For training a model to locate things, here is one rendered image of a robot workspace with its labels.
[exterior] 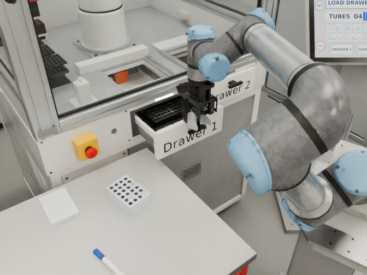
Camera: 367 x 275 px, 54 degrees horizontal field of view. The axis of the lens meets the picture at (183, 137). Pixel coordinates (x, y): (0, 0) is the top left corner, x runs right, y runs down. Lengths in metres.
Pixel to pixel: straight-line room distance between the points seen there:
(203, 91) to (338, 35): 0.78
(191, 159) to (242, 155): 1.03
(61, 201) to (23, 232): 0.14
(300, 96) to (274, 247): 1.49
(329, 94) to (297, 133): 0.08
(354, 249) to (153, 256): 0.56
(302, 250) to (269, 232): 0.75
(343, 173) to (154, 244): 0.54
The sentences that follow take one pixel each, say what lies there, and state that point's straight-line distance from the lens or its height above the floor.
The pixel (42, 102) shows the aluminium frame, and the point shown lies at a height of 1.07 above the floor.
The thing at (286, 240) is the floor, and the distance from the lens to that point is 2.10.
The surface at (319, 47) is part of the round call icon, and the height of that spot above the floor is 1.01.
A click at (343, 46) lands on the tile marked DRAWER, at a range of 1.68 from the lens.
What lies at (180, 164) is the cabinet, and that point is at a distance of 1.61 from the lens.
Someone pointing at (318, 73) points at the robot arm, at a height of 1.33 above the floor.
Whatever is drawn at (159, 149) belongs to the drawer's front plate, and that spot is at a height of 0.86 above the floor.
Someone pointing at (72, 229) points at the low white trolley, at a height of 0.76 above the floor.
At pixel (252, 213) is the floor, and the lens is 2.18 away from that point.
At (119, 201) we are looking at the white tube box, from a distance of 1.16.
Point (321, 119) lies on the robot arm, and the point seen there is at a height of 1.30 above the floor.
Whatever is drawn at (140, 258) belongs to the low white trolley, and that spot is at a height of 0.76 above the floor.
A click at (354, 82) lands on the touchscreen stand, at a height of 0.81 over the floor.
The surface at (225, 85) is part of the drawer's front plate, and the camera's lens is 1.50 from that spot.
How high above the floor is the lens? 1.63
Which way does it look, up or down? 38 degrees down
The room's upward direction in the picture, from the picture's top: straight up
